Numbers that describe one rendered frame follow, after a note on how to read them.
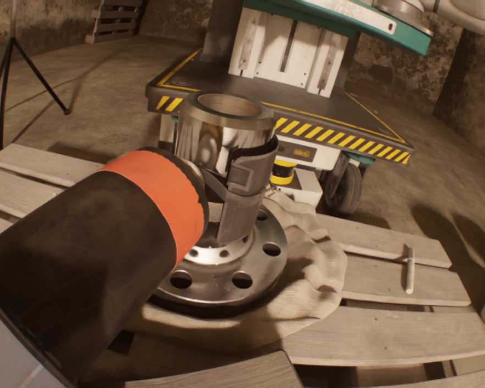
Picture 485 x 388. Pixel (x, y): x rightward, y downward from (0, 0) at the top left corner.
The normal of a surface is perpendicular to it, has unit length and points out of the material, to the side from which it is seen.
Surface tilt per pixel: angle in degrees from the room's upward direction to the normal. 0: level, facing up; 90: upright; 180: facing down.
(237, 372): 0
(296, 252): 60
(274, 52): 90
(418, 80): 90
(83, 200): 2
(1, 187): 0
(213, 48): 90
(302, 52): 90
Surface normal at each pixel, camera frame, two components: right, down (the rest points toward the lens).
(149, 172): 0.41, -0.69
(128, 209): 0.61, -0.53
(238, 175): -0.23, 0.54
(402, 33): 0.02, 0.58
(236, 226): 0.52, 0.58
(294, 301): 0.34, -0.03
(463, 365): 0.21, -0.80
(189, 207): 0.87, -0.11
